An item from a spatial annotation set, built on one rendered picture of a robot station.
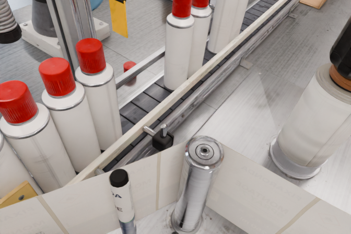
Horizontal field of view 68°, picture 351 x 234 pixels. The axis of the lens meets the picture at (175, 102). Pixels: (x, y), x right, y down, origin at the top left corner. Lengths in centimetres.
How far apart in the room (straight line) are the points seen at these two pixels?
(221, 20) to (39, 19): 46
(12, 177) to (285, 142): 39
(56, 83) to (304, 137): 35
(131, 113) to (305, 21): 76
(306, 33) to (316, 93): 63
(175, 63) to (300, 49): 50
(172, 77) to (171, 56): 5
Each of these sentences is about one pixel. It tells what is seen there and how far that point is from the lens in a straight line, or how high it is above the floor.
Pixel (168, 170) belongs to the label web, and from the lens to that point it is 29.
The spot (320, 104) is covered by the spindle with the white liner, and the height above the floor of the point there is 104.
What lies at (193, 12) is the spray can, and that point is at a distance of 51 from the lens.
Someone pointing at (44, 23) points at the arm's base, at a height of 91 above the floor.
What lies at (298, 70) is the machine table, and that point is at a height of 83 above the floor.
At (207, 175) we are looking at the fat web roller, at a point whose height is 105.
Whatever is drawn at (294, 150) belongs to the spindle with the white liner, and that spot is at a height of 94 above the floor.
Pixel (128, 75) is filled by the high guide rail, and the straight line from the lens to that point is 48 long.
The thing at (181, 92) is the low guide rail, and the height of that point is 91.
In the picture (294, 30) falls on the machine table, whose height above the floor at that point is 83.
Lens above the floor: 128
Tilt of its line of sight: 47 degrees down
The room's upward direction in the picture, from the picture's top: 6 degrees clockwise
